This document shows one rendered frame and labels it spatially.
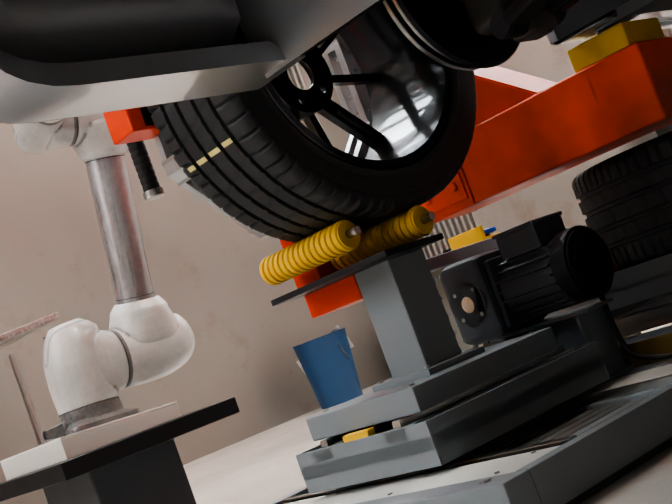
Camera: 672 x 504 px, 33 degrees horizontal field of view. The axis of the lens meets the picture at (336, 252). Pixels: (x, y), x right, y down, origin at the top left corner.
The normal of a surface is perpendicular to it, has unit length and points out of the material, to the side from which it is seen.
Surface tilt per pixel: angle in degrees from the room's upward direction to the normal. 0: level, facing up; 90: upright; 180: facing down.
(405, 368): 90
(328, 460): 90
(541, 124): 90
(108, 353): 87
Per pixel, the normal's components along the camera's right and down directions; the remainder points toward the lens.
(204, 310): 0.63, -0.29
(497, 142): -0.71, 0.21
